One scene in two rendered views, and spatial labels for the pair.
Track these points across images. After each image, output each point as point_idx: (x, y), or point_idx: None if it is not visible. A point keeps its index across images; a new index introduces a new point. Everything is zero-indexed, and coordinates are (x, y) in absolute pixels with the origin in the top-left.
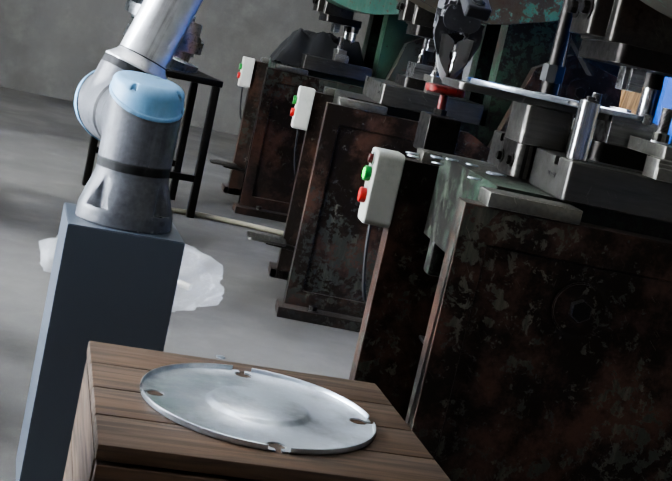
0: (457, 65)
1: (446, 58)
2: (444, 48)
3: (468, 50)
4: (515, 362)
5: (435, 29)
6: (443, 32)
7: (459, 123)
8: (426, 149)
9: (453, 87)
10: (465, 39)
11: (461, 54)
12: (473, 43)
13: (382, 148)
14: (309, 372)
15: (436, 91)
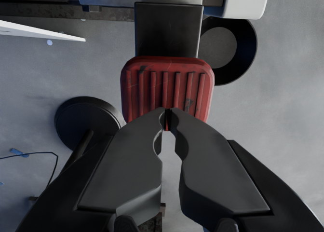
0: (148, 123)
1: (193, 133)
2: (216, 156)
3: (110, 162)
4: None
5: (321, 225)
6: (266, 217)
7: (139, 1)
8: (189, 1)
9: (155, 72)
10: (126, 211)
11: (140, 147)
12: (81, 192)
13: (254, 3)
14: (163, 142)
15: (197, 58)
